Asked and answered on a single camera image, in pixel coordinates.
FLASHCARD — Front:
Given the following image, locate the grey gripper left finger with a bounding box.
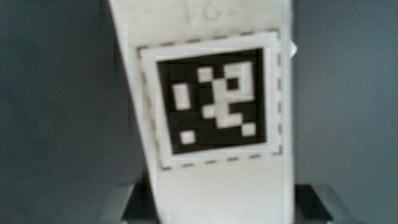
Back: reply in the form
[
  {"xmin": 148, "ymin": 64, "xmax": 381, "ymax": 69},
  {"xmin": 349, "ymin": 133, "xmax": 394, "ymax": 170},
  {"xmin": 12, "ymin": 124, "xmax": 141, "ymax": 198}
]
[{"xmin": 97, "ymin": 183, "xmax": 156, "ymax": 224}]

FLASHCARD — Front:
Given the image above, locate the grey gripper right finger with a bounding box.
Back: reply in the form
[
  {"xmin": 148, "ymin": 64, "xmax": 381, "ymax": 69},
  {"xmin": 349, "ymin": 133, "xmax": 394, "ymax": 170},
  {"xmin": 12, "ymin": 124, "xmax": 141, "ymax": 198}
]
[{"xmin": 292, "ymin": 184, "xmax": 355, "ymax": 224}]

